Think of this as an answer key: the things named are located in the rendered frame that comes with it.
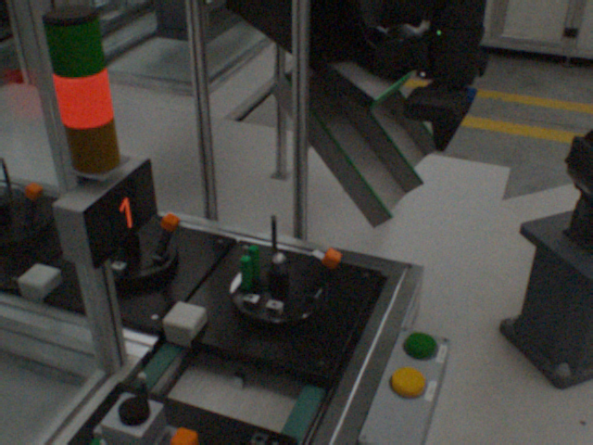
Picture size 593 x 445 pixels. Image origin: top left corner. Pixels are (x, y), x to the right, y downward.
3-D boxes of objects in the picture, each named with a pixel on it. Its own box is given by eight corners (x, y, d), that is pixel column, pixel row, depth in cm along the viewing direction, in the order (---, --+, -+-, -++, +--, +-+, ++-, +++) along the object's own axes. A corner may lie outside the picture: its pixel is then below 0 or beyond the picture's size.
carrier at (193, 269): (237, 247, 112) (233, 181, 105) (161, 341, 93) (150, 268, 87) (113, 219, 120) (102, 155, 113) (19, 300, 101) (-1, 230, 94)
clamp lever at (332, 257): (321, 290, 95) (343, 253, 91) (317, 298, 94) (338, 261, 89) (299, 277, 96) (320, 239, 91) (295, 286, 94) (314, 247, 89)
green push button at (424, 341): (437, 347, 92) (439, 336, 91) (431, 366, 89) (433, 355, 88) (409, 339, 93) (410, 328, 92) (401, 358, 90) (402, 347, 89)
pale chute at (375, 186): (406, 194, 120) (424, 183, 116) (372, 229, 110) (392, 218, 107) (309, 64, 117) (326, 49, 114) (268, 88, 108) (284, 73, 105)
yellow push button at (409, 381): (426, 382, 87) (428, 371, 86) (419, 404, 84) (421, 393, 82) (396, 374, 88) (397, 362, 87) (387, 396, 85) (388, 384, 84)
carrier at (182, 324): (381, 281, 105) (387, 211, 98) (330, 390, 86) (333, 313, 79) (239, 248, 112) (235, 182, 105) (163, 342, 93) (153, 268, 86)
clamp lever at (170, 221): (169, 253, 103) (181, 217, 98) (162, 260, 101) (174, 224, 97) (148, 241, 103) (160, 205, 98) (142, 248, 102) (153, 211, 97)
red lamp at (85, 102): (123, 112, 69) (117, 65, 67) (94, 132, 66) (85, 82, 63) (82, 105, 71) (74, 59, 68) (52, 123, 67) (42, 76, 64)
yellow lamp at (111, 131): (130, 156, 72) (123, 112, 70) (102, 177, 68) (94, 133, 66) (90, 147, 74) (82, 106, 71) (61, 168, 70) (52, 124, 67)
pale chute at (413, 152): (424, 157, 131) (442, 146, 128) (396, 185, 122) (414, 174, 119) (337, 38, 129) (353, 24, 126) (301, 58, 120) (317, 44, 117)
